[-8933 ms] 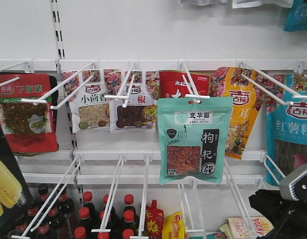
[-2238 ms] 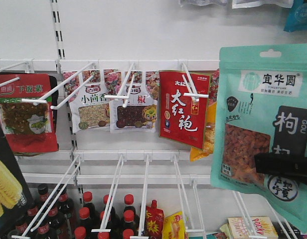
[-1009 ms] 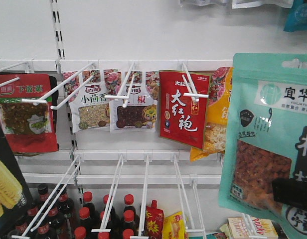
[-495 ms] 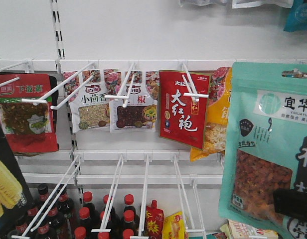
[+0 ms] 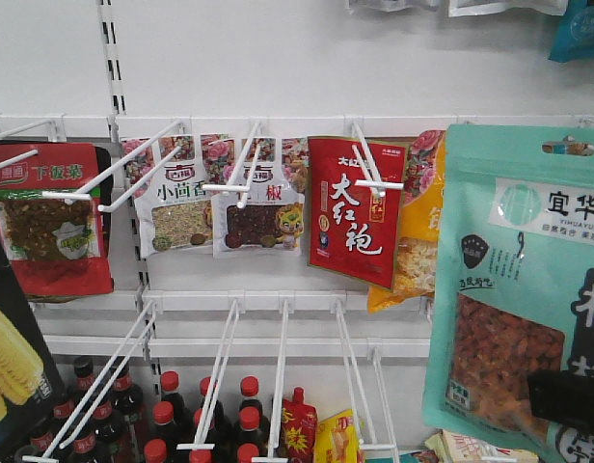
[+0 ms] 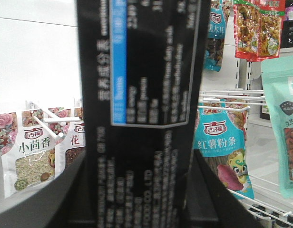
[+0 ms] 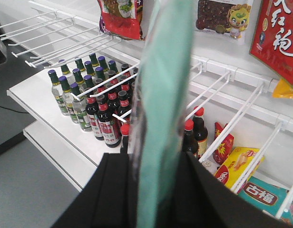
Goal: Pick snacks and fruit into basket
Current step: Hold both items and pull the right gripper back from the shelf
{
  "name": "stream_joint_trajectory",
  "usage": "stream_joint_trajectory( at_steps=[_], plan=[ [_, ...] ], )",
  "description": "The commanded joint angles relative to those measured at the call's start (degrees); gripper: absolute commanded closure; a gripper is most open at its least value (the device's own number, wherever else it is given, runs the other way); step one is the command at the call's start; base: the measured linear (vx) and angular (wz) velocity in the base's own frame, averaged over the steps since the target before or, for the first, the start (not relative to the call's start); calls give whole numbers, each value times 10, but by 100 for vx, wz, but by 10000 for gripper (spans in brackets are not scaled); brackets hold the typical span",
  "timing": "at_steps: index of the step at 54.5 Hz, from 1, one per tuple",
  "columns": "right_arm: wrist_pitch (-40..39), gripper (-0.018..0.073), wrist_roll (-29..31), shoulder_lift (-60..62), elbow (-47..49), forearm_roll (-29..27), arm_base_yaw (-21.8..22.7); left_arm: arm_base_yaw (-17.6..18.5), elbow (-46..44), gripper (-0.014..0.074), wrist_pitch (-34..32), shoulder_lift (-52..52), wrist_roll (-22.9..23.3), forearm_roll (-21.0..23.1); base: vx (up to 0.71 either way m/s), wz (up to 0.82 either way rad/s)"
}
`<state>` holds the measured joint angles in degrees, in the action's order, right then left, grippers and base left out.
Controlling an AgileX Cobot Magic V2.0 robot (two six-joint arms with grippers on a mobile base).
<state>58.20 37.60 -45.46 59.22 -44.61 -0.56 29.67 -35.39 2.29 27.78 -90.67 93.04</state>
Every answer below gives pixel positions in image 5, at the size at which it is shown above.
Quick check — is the Pocky snack box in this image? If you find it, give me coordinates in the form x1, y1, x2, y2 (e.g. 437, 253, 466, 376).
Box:
441, 430, 539, 462

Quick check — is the slotted white shelf upright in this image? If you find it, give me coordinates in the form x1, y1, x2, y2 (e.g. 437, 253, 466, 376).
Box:
97, 1, 149, 290

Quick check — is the red Da Hong Pao pouch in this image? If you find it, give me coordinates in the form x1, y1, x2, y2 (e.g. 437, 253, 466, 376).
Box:
309, 137, 402, 289

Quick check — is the red pickled vegetable pouch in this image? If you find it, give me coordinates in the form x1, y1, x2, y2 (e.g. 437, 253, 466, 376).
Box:
0, 141, 114, 299

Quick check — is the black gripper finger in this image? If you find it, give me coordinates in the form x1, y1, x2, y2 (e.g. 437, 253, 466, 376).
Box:
527, 369, 594, 429

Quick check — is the black Franzzi cookie box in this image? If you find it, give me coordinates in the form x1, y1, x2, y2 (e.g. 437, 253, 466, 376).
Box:
0, 241, 65, 460

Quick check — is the teal goji berry pouch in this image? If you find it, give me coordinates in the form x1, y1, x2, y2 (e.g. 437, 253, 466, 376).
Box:
423, 124, 594, 462

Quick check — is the white Sichuan pepper pouch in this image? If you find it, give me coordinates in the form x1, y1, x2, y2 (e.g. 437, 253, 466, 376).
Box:
201, 134, 310, 259

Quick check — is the teal pouch upper right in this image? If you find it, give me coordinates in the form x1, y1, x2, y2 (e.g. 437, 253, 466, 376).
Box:
549, 0, 594, 63

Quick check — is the yellow white fungus pouch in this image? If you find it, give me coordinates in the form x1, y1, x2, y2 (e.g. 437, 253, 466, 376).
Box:
367, 130, 446, 313

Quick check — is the white peg hook with tag bar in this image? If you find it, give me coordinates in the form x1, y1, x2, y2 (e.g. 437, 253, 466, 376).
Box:
348, 118, 404, 198
202, 120, 262, 209
41, 120, 186, 213

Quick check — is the red spouted sauce pouch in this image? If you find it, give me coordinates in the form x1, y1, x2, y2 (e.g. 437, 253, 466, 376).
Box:
281, 387, 318, 463

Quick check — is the red cap soy sauce bottle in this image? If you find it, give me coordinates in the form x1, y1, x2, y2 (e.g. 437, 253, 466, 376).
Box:
235, 406, 269, 456
236, 443, 259, 463
239, 375, 270, 434

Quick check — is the white fennel seed pouch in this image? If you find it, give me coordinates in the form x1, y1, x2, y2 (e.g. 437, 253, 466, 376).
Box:
125, 134, 213, 259

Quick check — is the yellow Nabati wafer box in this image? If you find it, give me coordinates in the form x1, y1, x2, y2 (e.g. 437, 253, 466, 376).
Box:
314, 409, 363, 463

